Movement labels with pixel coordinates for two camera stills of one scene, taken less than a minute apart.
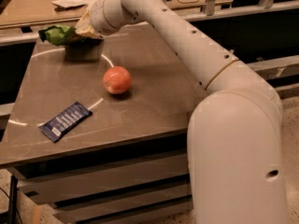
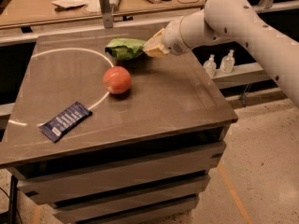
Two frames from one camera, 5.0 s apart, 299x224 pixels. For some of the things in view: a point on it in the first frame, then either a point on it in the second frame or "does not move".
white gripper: [97, 19] -> [173, 37]
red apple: [117, 79] does not move
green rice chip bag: [57, 35] -> [124, 49]
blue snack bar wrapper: [59, 125] does not move
